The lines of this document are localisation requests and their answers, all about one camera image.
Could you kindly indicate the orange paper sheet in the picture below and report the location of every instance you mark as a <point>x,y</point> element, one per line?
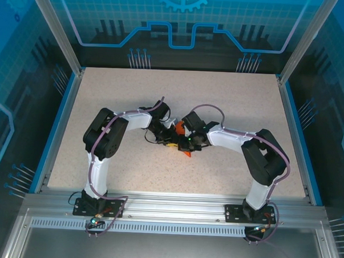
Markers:
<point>179,128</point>

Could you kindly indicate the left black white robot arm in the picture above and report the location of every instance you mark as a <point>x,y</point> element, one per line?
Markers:
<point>106,134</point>

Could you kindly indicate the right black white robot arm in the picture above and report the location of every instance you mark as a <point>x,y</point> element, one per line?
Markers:
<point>262,158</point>

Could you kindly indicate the grey metal sheet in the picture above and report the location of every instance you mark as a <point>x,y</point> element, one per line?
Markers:
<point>166,248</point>

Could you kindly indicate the aluminium mounting beam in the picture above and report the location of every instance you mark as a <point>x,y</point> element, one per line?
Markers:
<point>174,206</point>

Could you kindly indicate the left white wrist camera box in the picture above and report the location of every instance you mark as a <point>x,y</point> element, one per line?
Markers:
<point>168,124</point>

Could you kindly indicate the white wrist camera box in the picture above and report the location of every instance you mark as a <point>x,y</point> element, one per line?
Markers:
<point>186,130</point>
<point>168,124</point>

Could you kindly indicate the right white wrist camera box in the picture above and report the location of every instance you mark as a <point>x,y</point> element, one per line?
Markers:
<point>186,130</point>

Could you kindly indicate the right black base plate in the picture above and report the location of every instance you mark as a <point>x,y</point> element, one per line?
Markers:
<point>232,213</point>

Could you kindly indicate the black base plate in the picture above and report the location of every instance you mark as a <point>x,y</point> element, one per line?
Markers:
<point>80,210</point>
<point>232,213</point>

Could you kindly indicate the left aluminium side rail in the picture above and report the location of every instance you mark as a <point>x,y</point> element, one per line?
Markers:
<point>62,130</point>

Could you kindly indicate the aluminium side rail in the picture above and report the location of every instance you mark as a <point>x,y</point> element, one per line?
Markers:
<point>62,130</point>
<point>297,140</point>

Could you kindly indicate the right aluminium side rail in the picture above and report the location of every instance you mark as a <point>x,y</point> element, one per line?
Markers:
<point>297,140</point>

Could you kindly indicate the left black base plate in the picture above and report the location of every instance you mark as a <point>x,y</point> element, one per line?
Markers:
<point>80,210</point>

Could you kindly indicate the left aluminium frame post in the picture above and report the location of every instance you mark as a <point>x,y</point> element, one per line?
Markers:
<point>57,29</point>

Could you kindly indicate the aluminium frame post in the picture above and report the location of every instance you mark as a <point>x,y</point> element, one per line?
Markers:
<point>57,29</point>
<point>307,40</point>

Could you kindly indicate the right aluminium frame post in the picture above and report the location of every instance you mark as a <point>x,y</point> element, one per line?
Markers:
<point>307,40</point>

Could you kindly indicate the aluminium lower frame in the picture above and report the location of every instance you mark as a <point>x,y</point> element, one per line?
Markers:
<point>23,234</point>

